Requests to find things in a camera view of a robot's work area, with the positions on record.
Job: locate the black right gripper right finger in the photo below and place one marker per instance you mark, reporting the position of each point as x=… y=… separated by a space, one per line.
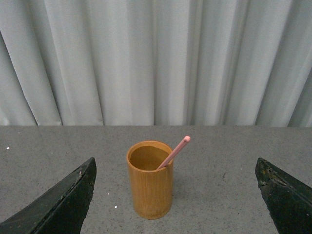
x=288 y=200

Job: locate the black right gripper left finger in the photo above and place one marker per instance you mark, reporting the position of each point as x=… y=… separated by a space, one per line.
x=60 y=210

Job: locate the bamboo chopstick holder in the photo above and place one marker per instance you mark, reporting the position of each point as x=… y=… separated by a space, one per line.
x=151 y=187

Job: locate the pink chopstick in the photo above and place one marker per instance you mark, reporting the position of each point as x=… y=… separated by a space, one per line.
x=174 y=152

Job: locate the white curtain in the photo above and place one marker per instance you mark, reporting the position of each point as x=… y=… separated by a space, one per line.
x=156 y=62

